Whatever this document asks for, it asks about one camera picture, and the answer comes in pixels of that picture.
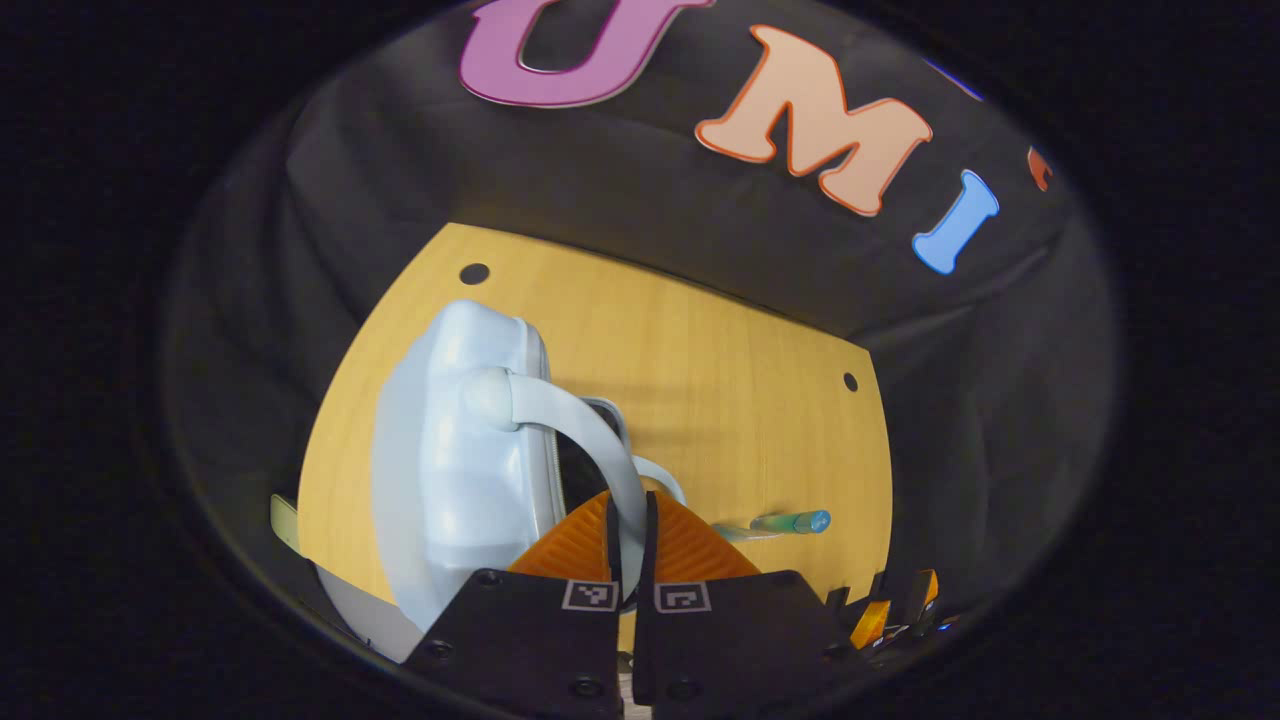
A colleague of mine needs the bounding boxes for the blue translucent lotion bottle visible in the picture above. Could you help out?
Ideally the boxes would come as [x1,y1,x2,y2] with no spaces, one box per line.
[750,509,832,536]

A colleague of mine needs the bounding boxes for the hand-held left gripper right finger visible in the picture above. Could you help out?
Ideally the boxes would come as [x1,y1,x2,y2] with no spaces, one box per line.
[632,490,851,716]

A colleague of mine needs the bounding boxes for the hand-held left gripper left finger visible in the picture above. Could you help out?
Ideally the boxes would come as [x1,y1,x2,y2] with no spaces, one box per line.
[405,490,623,720]

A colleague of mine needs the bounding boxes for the light blue suitcase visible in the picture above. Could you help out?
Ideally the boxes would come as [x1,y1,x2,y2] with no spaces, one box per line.
[270,300,691,661]

